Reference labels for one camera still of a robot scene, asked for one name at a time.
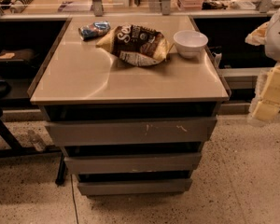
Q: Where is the white bowl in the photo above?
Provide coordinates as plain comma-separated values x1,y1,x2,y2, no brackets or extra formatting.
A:
174,30,208,59

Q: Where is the grey top drawer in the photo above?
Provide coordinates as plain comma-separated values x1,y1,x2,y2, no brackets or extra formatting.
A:
46,117,217,147

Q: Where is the grey drawer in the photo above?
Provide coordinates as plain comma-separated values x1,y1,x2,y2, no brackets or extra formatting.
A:
46,117,217,147
77,178,192,196
64,153,202,175

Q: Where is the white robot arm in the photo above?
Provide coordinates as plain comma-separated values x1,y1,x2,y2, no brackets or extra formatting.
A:
245,8,280,125

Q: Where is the grey middle drawer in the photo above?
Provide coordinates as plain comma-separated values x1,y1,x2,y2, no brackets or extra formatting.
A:
64,153,202,175

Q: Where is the grey bottom drawer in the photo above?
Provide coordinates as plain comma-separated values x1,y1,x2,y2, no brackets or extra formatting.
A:
77,178,192,196

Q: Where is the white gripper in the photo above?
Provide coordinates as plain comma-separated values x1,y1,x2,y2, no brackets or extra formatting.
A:
245,21,280,121

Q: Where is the black floor cable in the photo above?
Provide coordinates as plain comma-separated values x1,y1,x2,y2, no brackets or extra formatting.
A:
70,175,80,224

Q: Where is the grey drawer cabinet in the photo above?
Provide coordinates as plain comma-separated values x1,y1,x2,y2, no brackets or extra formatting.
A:
28,17,229,183

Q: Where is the brown chip bag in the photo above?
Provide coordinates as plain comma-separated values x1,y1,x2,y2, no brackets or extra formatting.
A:
96,24,172,66

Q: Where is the blue snack packet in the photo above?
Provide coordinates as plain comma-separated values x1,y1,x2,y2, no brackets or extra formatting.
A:
78,21,111,41

